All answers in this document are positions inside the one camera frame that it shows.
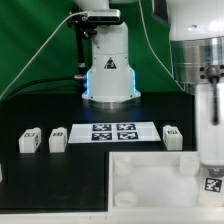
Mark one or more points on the white square tabletop tray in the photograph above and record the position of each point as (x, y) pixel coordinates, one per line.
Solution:
(155, 181)

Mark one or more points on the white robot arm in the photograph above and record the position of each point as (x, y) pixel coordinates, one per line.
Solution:
(196, 40)

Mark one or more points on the black camera on mount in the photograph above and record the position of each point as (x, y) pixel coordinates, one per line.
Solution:
(85, 25)

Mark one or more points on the white obstacle block left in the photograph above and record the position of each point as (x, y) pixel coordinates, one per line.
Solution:
(1, 172)

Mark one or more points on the paper sheet with markers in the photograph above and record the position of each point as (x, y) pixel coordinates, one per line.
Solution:
(113, 132)

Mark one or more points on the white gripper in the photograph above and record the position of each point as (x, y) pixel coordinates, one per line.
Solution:
(209, 137)

